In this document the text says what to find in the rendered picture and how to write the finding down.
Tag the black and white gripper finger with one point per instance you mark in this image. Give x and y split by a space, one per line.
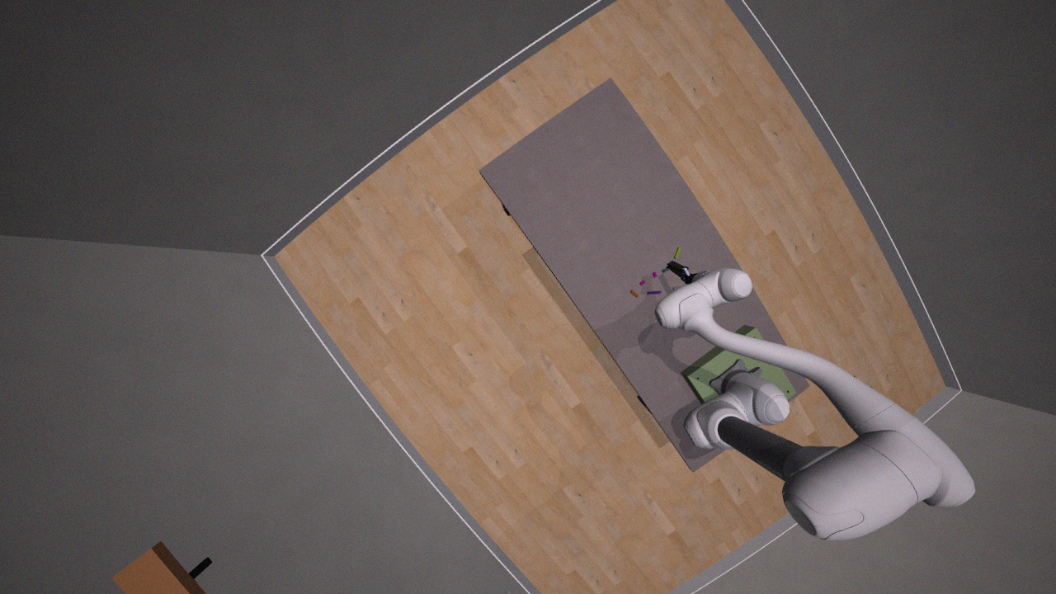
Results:
678 269

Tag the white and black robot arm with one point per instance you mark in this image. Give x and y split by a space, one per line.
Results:
834 493

